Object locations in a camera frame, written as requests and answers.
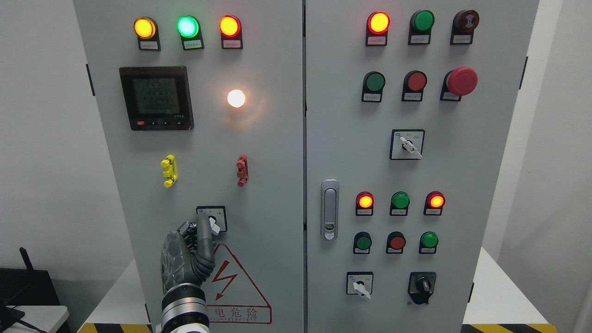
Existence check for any dark red buzzer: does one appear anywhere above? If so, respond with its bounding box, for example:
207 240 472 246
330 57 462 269
450 9 480 45

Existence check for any green push button lower left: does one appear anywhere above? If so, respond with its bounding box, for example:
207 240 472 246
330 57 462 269
352 232 372 254

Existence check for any red high voltage warning sticker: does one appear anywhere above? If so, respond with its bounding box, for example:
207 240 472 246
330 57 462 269
202 244 272 325

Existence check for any red emergency stop button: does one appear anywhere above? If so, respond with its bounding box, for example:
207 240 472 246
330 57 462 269
440 66 478 102

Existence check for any white selector switch bottom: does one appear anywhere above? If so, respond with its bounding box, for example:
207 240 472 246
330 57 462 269
346 271 374 301

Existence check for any white cabinet platform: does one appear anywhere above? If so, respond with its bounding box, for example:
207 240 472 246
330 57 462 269
80 249 557 333

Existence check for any green lit indicator lamp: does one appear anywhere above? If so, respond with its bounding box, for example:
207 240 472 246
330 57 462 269
176 15 204 50

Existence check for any red lit lamp middle left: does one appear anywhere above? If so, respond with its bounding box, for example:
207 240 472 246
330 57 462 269
355 191 374 216

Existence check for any green lamp middle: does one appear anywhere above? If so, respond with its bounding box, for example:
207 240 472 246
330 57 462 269
389 191 410 216

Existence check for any small clear bulb lamp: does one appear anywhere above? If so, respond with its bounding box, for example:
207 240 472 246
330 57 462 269
227 89 246 108

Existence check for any red push button upper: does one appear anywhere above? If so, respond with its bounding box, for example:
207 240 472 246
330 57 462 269
401 70 427 102

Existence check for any black router with antenna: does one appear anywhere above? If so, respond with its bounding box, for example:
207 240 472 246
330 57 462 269
0 247 61 306

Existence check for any white selector switch right upper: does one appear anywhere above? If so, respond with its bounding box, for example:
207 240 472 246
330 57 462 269
389 129 425 160

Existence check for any red push button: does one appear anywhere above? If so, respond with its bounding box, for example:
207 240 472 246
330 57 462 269
401 70 427 102
385 231 407 254

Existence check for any black rotary knob switch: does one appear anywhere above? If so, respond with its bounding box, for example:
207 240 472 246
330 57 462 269
407 271 437 305

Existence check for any yellow indicator lamp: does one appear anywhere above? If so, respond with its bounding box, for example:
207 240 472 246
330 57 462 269
134 17 161 51

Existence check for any red push button lower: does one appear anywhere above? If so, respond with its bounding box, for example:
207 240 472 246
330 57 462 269
385 231 407 254

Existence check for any red lit lamp top right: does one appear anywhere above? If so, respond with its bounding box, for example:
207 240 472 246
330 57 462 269
365 11 391 47

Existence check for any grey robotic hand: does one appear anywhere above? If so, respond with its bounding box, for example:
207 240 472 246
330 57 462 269
161 215 215 293

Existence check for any white rotary selector switch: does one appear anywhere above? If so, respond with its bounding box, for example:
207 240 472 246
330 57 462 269
196 206 228 235

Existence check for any yellow terminal connector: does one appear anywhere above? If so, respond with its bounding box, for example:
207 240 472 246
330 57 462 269
160 154 178 188

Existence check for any red lit lamp left door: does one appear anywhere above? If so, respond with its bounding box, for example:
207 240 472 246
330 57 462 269
218 15 243 50

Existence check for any black digital power meter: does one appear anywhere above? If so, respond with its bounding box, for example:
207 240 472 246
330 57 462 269
119 66 194 131

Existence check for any grey left cabinet door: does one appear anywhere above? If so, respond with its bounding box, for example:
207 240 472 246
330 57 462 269
74 0 304 333

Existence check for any silver door lock handle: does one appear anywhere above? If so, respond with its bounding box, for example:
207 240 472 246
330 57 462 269
320 179 339 240

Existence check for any green push button upper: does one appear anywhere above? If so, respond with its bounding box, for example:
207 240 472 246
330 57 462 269
361 71 386 103

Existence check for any green lamp top right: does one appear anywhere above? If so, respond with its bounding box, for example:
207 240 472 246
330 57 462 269
408 9 435 45

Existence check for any red lit lamp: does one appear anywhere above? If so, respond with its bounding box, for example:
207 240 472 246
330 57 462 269
365 11 391 47
423 191 445 216
355 191 374 216

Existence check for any grey cabinet door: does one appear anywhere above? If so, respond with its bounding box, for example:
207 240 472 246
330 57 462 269
74 0 304 333
305 0 538 333

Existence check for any red lit lamp middle right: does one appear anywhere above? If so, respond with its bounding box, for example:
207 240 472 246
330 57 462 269
423 191 445 216

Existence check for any grey right cabinet door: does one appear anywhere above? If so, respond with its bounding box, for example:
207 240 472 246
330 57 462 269
305 0 538 333

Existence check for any red terminal connector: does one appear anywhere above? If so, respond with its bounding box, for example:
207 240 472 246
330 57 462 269
235 154 249 188

